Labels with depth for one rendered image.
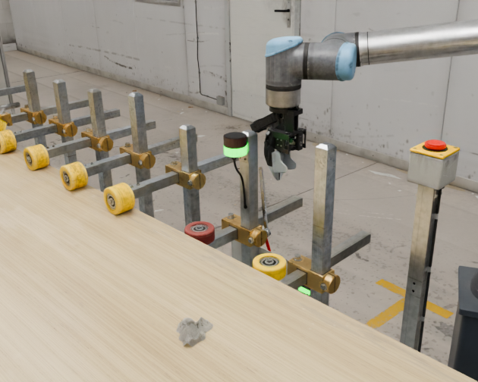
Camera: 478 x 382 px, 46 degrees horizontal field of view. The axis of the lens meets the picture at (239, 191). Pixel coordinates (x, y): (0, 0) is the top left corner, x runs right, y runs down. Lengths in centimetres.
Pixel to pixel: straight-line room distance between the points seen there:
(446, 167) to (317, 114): 374
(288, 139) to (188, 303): 50
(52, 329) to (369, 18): 360
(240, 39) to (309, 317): 442
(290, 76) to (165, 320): 65
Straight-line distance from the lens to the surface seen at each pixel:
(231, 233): 156
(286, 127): 145
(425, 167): 114
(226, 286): 126
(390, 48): 152
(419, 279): 126
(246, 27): 534
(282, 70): 140
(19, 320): 126
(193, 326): 112
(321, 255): 140
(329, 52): 139
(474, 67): 398
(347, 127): 465
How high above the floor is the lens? 159
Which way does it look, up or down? 24 degrees down
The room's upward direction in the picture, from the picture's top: 1 degrees counter-clockwise
